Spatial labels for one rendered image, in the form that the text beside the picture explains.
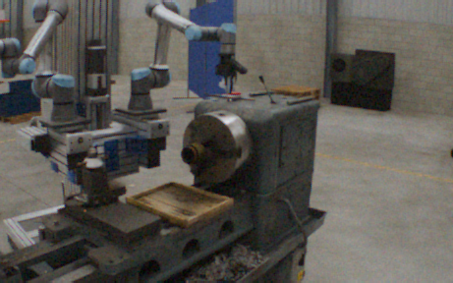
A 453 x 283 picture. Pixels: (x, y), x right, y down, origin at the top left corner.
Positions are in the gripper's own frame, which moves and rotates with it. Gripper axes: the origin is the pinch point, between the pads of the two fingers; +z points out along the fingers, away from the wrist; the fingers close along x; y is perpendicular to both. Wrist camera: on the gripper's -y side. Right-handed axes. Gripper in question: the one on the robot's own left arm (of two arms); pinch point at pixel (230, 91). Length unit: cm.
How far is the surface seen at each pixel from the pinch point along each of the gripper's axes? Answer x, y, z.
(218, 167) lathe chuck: 32.0, -17.8, 28.9
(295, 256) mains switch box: -13, -38, 88
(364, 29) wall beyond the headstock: -969, 238, -76
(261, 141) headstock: 16.5, -30.0, 18.1
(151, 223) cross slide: 87, -31, 33
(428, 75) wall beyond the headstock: -968, 41, 30
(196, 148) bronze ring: 43.6, -14.4, 18.7
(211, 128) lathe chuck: 32.0, -13.5, 11.8
